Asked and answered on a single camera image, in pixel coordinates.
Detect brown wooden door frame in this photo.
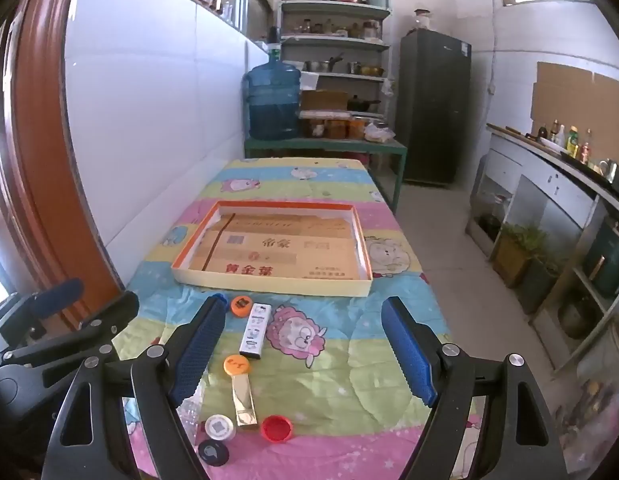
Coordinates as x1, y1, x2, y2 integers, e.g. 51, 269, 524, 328
0, 0, 125, 331

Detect red bottle cap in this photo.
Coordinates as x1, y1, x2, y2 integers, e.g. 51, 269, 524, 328
260, 415, 294, 443

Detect potted plant in dark pot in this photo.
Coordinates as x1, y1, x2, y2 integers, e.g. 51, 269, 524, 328
519, 252, 565, 313

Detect white bottle cap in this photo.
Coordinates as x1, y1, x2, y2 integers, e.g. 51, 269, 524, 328
204, 414, 236, 442

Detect orange-rimmed cardboard tray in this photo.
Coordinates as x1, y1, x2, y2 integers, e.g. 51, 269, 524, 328
170, 200, 374, 297

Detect brown cardboard box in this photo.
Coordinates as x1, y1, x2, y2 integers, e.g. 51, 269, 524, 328
300, 90, 349, 111

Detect striped cartoon sheep blanket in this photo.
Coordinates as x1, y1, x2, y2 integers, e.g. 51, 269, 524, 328
110, 157, 483, 480

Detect gold lighter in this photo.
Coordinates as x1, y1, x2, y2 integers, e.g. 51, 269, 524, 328
232, 372, 259, 430

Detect orange cap with red print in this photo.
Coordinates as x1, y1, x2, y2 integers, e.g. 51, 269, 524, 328
223, 354, 251, 377

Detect clear plastic bag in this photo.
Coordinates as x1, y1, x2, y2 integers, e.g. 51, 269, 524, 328
554, 375, 619, 461

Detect white shelf unit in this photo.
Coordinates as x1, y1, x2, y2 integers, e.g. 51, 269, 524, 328
277, 0, 394, 131

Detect grey kitchen counter cabinet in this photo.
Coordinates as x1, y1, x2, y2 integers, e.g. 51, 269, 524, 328
464, 124, 619, 376

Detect cardboard wall panels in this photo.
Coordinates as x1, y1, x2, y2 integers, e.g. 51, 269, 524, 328
531, 61, 619, 136

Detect black cooking pan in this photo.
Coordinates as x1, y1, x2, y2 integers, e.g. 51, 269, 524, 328
347, 95, 381, 113

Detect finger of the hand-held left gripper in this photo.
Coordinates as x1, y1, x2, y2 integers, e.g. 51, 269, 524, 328
24, 278, 85, 318
4, 290, 140, 376

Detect black bottle cap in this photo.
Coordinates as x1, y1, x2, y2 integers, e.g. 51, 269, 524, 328
198, 439, 230, 467

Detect white plastic bag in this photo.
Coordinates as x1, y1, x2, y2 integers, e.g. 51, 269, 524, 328
364, 122, 396, 142

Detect white cartoon lighter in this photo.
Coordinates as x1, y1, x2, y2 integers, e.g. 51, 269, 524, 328
239, 303, 273, 360

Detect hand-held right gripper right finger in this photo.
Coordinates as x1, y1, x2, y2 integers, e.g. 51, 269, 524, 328
381, 296, 570, 480

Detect dark grey refrigerator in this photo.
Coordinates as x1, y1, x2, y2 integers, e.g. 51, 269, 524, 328
395, 29, 473, 188

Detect large plastic oil jug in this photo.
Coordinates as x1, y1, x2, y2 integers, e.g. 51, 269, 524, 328
482, 195, 510, 241

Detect blue water jug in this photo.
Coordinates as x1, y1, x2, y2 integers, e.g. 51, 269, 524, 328
242, 40, 303, 141

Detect clear plastic lighter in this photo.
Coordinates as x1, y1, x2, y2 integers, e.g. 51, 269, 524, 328
176, 385, 206, 445

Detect dark round pot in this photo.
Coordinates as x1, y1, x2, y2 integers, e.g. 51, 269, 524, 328
559, 300, 597, 338

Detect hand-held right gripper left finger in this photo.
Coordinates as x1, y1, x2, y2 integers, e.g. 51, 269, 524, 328
40, 295, 228, 480

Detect potted plant in brown pot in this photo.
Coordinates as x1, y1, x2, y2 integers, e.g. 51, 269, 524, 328
492, 222, 545, 288

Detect green metal table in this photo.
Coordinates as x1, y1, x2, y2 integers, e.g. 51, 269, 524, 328
244, 135, 407, 201

